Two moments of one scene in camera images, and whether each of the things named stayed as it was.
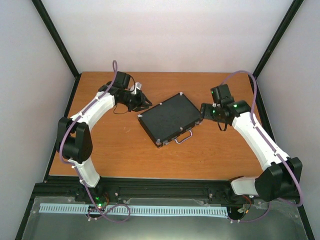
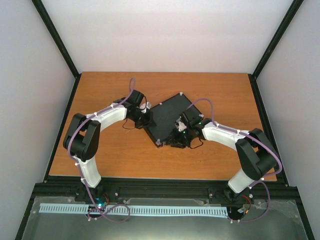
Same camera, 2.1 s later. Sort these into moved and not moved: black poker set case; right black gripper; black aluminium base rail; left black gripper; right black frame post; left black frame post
Moved: left black gripper; right black gripper
Not moved: left black frame post; right black frame post; black aluminium base rail; black poker set case
